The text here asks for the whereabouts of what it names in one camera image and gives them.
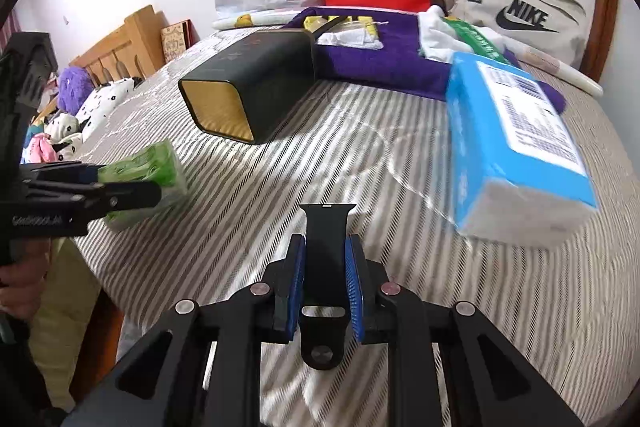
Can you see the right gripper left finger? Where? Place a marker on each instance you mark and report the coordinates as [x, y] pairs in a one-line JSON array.
[[264, 312]]

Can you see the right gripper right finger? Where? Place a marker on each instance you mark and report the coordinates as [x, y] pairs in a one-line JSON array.
[[385, 313]]

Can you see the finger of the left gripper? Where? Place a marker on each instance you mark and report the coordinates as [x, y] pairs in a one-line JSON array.
[[132, 195], [73, 171]]

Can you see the light green tissue packet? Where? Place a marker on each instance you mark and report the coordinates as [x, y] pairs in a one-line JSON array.
[[156, 176]]

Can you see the blue tissue pack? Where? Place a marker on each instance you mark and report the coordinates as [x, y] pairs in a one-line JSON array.
[[518, 176]]

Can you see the white glove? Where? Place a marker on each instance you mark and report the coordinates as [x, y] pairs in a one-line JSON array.
[[438, 41]]

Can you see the green wipes packet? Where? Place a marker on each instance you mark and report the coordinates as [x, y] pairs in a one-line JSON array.
[[482, 40]]

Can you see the yellow Adidas pouch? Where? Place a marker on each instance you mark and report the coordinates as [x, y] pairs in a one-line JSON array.
[[318, 23]]

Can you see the person's left hand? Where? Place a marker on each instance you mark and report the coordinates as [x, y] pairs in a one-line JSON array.
[[22, 282]]

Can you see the pink plush toy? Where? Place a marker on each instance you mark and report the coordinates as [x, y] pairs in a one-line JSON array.
[[38, 150]]

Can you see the white spotted plush toy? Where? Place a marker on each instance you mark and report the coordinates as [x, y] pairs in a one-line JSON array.
[[60, 127]]

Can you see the purple plush toy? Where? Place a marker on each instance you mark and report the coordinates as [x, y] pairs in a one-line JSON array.
[[75, 85]]

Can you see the white black-spotted pillow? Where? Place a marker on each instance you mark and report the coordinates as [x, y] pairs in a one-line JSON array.
[[99, 105]]

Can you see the wooden headboard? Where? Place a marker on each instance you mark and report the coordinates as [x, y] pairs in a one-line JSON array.
[[132, 50]]

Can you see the dark green tin box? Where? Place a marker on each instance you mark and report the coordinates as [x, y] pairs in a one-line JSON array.
[[244, 92]]

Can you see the brown framed sign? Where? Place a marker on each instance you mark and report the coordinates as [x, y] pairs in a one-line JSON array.
[[176, 39]]

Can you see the striped grey bed quilt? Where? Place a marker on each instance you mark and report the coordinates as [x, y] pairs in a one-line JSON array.
[[573, 312]]

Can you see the purple fluffy towel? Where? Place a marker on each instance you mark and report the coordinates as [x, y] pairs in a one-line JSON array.
[[398, 66]]

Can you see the clear plastic packet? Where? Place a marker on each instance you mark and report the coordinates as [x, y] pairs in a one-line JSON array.
[[357, 34]]

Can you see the rolled white poster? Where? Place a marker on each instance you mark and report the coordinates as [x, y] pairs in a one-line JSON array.
[[522, 51]]

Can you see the beige Nike bag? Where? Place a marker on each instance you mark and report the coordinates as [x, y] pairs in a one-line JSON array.
[[557, 27]]

